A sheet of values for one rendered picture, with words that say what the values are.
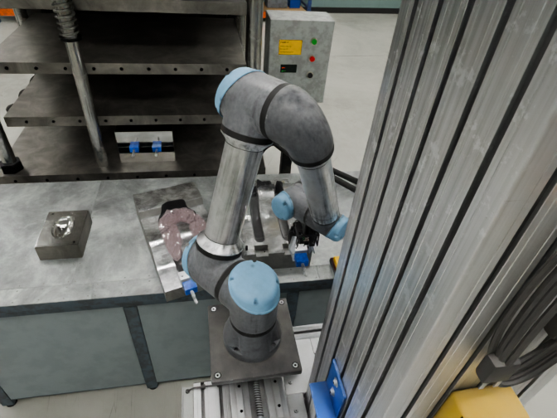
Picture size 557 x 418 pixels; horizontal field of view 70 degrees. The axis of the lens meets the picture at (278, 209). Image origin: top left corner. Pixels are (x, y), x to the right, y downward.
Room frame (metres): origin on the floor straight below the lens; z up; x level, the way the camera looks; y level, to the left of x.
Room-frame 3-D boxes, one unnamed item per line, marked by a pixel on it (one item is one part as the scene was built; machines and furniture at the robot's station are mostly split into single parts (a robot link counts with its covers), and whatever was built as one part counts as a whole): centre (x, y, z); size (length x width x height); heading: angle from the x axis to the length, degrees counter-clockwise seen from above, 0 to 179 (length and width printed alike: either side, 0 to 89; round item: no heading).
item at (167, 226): (1.12, 0.36, 0.90); 0.26 x 0.18 x 0.08; 30
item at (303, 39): (2.01, -0.02, 0.73); 0.30 x 0.22 x 1.47; 103
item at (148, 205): (1.12, 0.37, 0.85); 0.50 x 0.26 x 0.11; 30
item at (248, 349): (0.58, 0.04, 1.09); 0.15 x 0.15 x 0.10
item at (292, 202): (0.89, -0.05, 1.25); 0.11 x 0.11 x 0.08; 53
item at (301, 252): (0.96, -0.10, 0.93); 0.13 x 0.05 x 0.05; 13
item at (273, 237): (1.28, 0.04, 0.87); 0.50 x 0.26 x 0.14; 13
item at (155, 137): (1.94, 0.75, 0.87); 0.50 x 0.27 x 0.17; 13
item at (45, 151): (2.01, 0.81, 0.75); 1.30 x 0.84 x 0.06; 103
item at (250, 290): (0.59, 0.04, 1.20); 0.13 x 0.12 x 0.14; 53
